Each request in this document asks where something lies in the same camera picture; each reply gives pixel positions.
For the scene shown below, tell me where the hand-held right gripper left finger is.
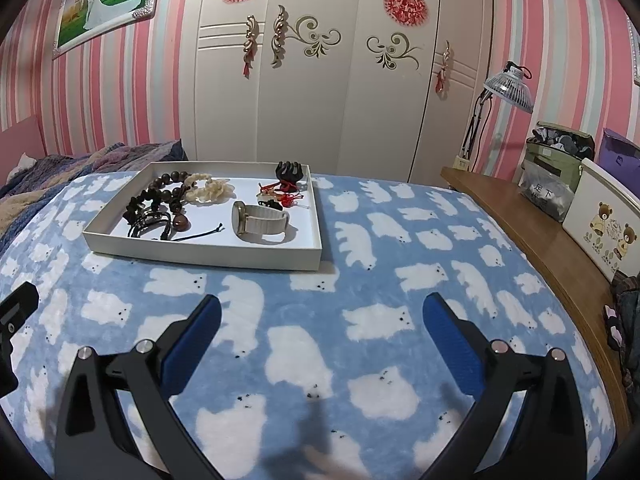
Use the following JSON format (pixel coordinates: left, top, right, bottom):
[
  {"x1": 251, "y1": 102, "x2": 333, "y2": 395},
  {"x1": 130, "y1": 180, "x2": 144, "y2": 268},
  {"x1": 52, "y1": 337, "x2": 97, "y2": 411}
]
[{"x1": 54, "y1": 294, "x2": 223, "y2": 480}]

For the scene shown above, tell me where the watch with cream strap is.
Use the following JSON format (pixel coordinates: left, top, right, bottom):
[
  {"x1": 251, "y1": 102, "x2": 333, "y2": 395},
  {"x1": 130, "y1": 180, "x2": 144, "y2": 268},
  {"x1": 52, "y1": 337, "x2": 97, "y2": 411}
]
[{"x1": 231, "y1": 200, "x2": 291, "y2": 243}]

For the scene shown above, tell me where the white shallow tray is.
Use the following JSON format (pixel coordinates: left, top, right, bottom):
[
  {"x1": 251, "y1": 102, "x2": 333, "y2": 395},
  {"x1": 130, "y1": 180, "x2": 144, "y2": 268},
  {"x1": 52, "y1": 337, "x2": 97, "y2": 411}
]
[{"x1": 82, "y1": 161, "x2": 323, "y2": 272}]

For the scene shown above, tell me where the heat lamp on black stand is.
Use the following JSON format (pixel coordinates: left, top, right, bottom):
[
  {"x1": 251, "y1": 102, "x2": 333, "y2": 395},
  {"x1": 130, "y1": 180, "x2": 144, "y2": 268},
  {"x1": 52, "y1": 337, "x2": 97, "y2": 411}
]
[{"x1": 460, "y1": 61, "x2": 536, "y2": 161}]

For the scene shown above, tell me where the green fabric bag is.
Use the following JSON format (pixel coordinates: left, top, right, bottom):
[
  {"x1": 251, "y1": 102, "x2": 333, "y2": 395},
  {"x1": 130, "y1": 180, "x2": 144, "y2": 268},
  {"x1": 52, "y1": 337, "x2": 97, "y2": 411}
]
[{"x1": 517, "y1": 121, "x2": 597, "y2": 223}]

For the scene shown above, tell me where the blue polar bear blanket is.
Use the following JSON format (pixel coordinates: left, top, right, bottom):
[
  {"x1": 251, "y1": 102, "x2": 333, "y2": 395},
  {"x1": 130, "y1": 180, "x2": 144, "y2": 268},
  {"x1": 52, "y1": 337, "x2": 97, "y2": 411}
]
[{"x1": 0, "y1": 172, "x2": 618, "y2": 480}]

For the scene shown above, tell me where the brown wooden bead bracelet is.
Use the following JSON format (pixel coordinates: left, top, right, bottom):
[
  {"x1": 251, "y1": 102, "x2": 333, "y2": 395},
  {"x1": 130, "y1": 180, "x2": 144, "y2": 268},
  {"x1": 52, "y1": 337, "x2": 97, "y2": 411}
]
[{"x1": 122, "y1": 171, "x2": 193, "y2": 223}]

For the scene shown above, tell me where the silver picture frame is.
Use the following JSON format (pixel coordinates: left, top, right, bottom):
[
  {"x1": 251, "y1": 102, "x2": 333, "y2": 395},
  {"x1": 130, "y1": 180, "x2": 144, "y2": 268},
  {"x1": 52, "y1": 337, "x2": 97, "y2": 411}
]
[{"x1": 626, "y1": 16, "x2": 640, "y2": 86}]

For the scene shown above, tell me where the red cord bracelet with beads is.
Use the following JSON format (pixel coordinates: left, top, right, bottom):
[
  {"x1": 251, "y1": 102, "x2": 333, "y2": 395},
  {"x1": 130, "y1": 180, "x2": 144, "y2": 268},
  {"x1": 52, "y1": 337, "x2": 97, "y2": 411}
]
[{"x1": 277, "y1": 187, "x2": 308, "y2": 211}]

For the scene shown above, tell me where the cream scrunchie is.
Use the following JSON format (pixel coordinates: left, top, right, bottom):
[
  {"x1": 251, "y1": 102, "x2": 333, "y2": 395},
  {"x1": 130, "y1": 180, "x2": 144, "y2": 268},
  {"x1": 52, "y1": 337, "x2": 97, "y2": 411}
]
[{"x1": 182, "y1": 174, "x2": 237, "y2": 207}]

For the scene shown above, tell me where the dark clothing pile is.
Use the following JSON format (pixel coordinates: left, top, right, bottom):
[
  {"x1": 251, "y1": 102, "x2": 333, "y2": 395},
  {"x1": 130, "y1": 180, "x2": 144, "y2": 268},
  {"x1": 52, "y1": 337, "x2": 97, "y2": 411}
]
[{"x1": 602, "y1": 270, "x2": 640, "y2": 388}]

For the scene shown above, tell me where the brown pendant with black cord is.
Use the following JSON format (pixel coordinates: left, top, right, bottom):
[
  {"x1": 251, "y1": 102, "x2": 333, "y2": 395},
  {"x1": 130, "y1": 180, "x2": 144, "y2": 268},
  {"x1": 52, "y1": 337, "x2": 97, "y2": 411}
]
[{"x1": 162, "y1": 212, "x2": 224, "y2": 242}]

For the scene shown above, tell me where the pink headboard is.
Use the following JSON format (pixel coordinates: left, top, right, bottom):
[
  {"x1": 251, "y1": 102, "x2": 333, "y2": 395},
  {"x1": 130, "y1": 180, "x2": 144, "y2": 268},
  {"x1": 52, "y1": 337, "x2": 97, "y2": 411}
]
[{"x1": 0, "y1": 116, "x2": 46, "y2": 183}]

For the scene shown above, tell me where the clear plastic bag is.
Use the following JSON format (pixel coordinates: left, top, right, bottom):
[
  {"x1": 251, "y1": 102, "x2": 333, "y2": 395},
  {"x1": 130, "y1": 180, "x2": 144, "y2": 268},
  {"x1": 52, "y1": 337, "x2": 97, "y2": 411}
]
[{"x1": 519, "y1": 162, "x2": 581, "y2": 223}]

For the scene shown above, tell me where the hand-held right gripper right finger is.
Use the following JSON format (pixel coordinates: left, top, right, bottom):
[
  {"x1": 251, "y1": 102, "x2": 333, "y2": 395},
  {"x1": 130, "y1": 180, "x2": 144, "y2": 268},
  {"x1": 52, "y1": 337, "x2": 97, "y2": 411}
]
[{"x1": 422, "y1": 292, "x2": 588, "y2": 480}]

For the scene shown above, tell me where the framed wedding photo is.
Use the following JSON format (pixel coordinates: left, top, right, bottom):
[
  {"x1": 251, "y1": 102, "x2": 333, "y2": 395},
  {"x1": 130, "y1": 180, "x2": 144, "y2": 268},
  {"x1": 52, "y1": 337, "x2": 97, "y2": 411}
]
[{"x1": 51, "y1": 0, "x2": 168, "y2": 56}]

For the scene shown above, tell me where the wooden bed footboard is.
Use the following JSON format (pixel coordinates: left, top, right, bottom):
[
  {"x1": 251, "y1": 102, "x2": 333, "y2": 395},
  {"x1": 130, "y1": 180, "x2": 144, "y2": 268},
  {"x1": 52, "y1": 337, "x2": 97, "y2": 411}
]
[{"x1": 441, "y1": 166, "x2": 633, "y2": 441}]

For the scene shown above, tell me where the white box with bear print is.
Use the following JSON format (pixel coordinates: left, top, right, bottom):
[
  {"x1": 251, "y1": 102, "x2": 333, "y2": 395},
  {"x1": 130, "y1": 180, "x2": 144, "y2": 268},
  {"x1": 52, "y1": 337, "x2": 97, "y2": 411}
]
[{"x1": 562, "y1": 158, "x2": 640, "y2": 283}]

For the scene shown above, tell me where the purple bag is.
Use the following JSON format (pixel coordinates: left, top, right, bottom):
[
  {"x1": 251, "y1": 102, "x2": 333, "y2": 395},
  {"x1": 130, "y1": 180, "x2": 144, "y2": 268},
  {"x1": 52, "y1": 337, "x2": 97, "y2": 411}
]
[{"x1": 600, "y1": 128, "x2": 640, "y2": 172}]

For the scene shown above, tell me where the black claw hair clip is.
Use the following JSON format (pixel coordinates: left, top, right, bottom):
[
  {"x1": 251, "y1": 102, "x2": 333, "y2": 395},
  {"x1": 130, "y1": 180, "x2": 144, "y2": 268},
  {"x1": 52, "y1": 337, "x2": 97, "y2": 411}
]
[{"x1": 276, "y1": 161, "x2": 307, "y2": 186}]

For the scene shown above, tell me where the black braided leather bracelet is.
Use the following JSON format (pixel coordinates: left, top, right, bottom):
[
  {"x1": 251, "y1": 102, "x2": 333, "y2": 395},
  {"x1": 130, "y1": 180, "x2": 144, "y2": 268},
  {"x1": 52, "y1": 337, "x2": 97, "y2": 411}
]
[{"x1": 126, "y1": 210, "x2": 173, "y2": 239}]

